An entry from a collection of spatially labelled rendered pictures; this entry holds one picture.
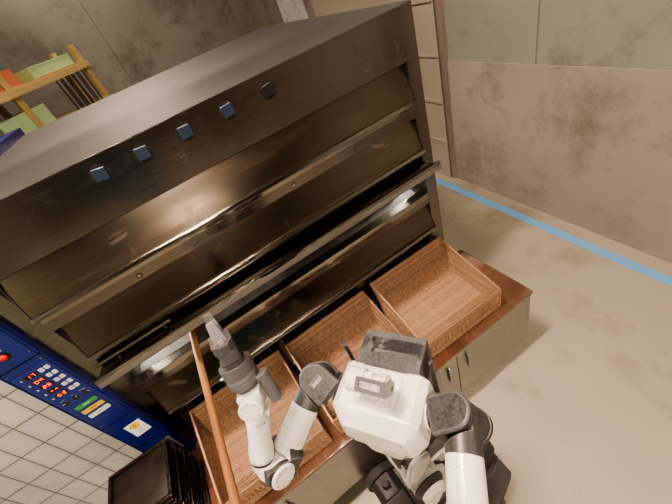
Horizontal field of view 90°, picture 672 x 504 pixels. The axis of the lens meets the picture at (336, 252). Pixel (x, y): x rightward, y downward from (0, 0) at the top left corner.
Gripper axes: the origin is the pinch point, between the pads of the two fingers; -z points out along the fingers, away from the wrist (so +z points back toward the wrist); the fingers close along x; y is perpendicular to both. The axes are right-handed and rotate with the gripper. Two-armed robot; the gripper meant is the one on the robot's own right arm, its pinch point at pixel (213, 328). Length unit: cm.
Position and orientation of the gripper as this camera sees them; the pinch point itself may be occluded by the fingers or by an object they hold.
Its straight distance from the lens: 94.3
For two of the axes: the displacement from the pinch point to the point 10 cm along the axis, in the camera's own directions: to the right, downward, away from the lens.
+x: 4.3, 0.7, -9.0
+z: 4.0, 8.8, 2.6
